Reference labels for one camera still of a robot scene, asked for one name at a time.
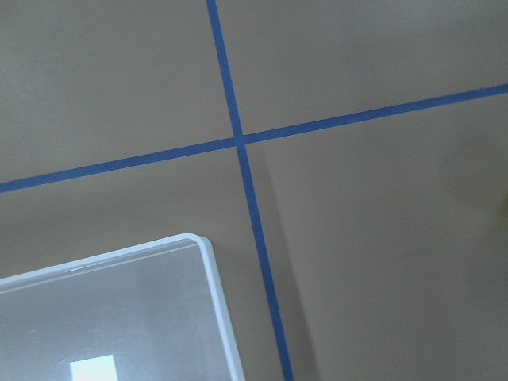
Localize brown paper table cover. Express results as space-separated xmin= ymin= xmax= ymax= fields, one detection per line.
xmin=1 ymin=1 xmax=507 ymax=380

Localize clear plastic storage box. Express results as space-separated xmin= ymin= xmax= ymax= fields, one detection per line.
xmin=1 ymin=233 xmax=245 ymax=380

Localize white label in box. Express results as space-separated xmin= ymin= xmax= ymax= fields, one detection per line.
xmin=70 ymin=355 xmax=118 ymax=381

